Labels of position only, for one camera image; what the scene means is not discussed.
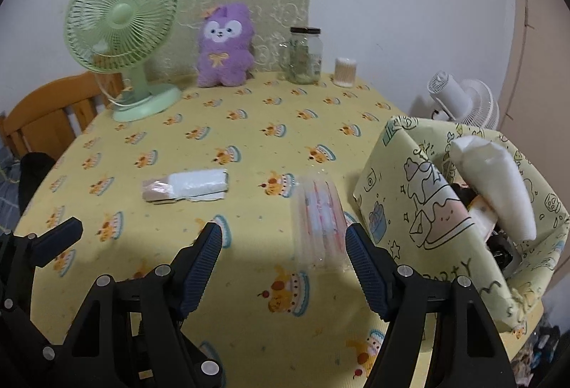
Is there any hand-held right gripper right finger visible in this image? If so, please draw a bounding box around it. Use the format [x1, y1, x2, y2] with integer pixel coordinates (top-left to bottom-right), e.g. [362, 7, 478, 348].
[345, 223, 513, 388]

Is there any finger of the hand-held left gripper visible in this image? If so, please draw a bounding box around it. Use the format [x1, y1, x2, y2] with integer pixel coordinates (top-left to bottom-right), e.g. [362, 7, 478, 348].
[0, 261, 68, 388]
[10, 216, 84, 263]

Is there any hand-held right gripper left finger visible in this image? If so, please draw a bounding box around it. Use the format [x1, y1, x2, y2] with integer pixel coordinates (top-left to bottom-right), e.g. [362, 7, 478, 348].
[49, 222, 224, 388]

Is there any clear plastic packet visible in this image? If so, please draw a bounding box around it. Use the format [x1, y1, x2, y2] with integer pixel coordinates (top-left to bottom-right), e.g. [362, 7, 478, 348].
[291, 174, 353, 272]

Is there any yellow cartoon print storage box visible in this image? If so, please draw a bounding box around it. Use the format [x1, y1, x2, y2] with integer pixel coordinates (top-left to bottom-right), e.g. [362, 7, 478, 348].
[352, 115, 570, 333]

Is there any black garment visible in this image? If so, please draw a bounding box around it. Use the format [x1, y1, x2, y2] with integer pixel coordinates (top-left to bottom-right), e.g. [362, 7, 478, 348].
[15, 152, 57, 216]

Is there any blue plaid bedding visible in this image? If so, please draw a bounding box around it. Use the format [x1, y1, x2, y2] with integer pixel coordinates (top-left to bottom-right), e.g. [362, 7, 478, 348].
[0, 142, 24, 234]

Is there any beige and white cloth pack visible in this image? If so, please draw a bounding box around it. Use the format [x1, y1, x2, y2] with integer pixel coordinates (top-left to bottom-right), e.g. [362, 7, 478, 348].
[141, 168, 229, 205]

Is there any wooden chair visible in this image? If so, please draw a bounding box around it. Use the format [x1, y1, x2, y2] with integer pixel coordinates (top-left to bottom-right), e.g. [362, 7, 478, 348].
[0, 72, 126, 160]

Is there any yellow cake print tablecloth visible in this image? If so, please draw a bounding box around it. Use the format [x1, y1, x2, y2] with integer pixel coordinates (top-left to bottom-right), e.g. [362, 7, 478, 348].
[13, 71, 545, 388]

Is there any white desk fan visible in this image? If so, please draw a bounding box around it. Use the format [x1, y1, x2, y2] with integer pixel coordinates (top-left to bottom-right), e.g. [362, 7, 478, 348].
[409, 69, 502, 131]

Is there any cotton swab container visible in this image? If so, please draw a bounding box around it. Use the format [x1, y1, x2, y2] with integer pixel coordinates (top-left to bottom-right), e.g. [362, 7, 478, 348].
[332, 56, 359, 88]

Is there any purple plush toy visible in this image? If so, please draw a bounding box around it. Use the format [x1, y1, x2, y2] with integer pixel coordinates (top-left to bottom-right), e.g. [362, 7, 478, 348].
[196, 2, 257, 88]

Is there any small clear glass bottle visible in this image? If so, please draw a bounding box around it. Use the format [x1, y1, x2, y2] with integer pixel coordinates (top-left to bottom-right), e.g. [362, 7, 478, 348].
[278, 42, 293, 81]

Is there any green desk fan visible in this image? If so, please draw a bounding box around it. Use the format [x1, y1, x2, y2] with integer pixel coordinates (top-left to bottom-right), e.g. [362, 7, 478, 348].
[64, 0, 183, 123]

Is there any glass jar with black lid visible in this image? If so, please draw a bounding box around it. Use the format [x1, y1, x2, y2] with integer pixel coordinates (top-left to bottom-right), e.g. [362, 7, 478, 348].
[287, 26, 323, 85]

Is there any beige door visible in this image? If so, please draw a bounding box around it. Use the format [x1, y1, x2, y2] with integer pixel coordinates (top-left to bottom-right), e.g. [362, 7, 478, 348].
[498, 0, 570, 140]

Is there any white fan cord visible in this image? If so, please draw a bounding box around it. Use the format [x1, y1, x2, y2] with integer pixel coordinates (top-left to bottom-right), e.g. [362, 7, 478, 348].
[93, 71, 135, 109]

